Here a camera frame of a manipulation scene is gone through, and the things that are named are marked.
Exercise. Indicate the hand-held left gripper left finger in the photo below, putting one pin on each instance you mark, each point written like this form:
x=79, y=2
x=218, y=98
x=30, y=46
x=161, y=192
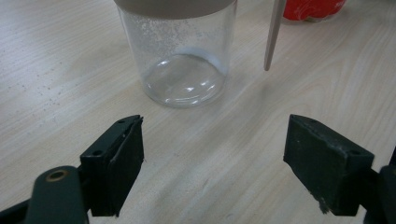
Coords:
x=115, y=168

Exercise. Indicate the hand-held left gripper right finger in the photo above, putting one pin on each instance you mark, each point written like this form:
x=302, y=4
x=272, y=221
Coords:
x=330, y=165

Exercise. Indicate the glass jar with beige rim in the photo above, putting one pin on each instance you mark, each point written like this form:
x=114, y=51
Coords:
x=174, y=40

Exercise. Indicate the red and white packet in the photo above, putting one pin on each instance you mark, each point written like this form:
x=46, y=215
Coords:
x=311, y=8

